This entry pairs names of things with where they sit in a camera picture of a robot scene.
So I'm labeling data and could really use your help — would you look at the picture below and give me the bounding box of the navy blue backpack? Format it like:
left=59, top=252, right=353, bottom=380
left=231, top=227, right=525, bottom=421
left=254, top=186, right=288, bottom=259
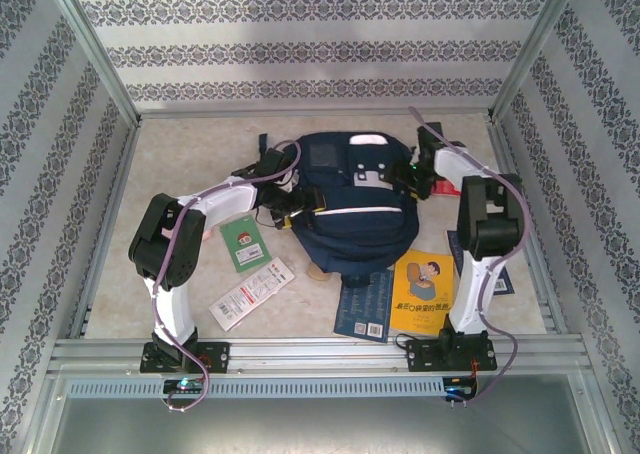
left=257, top=131, right=422, bottom=289

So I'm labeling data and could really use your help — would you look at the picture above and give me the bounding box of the green card package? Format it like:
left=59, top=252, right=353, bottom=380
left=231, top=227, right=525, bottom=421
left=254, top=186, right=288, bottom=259
left=218, top=214, right=274, bottom=275

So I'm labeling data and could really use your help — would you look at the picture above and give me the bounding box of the beige round object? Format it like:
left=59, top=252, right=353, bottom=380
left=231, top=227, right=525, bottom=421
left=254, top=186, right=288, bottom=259
left=307, top=262, right=335, bottom=283

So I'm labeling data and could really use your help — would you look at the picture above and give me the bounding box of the white and red stationery package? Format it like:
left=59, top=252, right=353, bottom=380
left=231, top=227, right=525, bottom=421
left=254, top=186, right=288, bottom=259
left=208, top=256, right=296, bottom=333

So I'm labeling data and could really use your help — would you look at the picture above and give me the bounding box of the yellow cartoon cover book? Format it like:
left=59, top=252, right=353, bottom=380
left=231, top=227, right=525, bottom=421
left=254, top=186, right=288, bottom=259
left=388, top=247, right=455, bottom=335

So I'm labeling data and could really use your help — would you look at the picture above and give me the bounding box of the dark blue book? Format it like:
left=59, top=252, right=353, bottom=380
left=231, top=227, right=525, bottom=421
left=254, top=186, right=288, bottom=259
left=333, top=266, right=396, bottom=344
left=446, top=230, right=516, bottom=296

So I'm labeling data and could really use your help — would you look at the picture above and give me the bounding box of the left controller board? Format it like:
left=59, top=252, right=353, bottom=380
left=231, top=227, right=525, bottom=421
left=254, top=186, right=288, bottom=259
left=162, top=377, right=205, bottom=395

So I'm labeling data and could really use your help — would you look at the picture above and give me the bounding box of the controller board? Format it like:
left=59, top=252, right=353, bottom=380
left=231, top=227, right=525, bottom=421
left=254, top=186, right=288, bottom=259
left=162, top=377, right=205, bottom=395
left=442, top=383, right=479, bottom=403

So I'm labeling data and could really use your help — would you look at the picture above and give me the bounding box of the right controller board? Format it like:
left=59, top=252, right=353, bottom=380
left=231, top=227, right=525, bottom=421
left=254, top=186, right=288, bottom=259
left=442, top=383, right=479, bottom=403

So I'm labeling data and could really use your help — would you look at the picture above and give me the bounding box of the grey metal sheet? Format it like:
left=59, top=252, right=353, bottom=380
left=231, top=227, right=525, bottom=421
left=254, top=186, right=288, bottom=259
left=29, top=373, right=616, bottom=454

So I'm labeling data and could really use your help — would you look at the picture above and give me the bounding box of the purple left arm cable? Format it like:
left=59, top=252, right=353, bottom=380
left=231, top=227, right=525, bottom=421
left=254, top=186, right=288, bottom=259
left=152, top=138, right=304, bottom=415

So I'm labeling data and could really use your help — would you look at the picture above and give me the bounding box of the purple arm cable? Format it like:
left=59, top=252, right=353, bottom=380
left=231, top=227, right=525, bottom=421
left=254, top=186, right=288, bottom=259
left=152, top=138, right=304, bottom=415
left=407, top=104, right=529, bottom=406

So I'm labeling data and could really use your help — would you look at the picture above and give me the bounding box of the aluminium back rail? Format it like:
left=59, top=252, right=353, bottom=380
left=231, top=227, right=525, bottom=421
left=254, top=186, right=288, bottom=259
left=137, top=106, right=494, bottom=121

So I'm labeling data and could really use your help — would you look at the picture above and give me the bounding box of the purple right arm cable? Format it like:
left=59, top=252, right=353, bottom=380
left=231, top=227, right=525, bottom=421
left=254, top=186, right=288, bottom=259
left=407, top=104, right=529, bottom=406

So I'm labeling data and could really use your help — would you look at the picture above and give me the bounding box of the aluminium side rail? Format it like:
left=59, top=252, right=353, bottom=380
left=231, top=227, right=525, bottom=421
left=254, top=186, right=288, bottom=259
left=487, top=116, right=569, bottom=335
left=67, top=121, right=144, bottom=340

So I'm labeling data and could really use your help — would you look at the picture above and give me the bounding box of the aluminium mounting rail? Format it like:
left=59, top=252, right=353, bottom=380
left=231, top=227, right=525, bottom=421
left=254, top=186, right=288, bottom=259
left=47, top=336, right=594, bottom=378

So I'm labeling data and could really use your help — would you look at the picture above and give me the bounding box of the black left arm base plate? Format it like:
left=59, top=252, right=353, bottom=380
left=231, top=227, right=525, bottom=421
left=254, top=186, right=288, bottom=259
left=138, top=340, right=232, bottom=375

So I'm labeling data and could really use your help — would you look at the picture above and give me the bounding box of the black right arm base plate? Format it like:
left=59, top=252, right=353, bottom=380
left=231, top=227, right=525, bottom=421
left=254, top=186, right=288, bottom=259
left=404, top=337, right=499, bottom=374

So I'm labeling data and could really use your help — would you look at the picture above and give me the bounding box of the grey slotted cable duct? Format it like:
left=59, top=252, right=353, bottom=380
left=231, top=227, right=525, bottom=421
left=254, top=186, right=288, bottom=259
left=65, top=376, right=447, bottom=401

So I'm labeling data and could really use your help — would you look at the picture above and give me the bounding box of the aluminium frame post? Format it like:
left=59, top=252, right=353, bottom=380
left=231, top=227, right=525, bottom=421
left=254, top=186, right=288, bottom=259
left=487, top=0, right=586, bottom=125
left=42, top=0, right=144, bottom=128

